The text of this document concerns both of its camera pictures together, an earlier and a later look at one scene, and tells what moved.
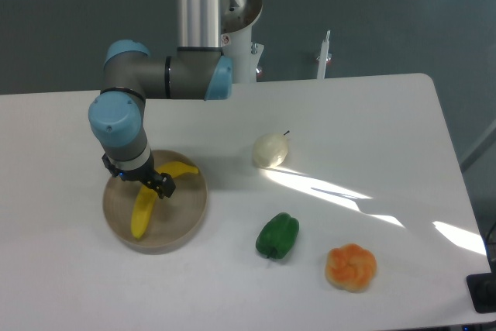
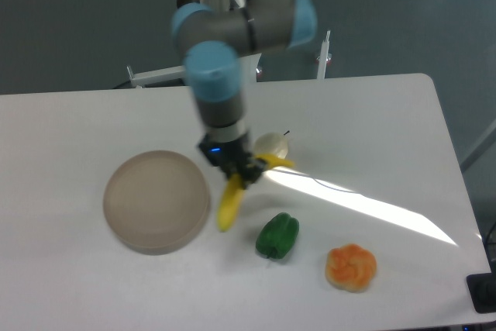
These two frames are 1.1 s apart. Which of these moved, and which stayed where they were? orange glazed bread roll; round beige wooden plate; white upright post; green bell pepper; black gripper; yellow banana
Moved: yellow banana; black gripper
Stayed: round beige wooden plate; white upright post; green bell pepper; orange glazed bread roll
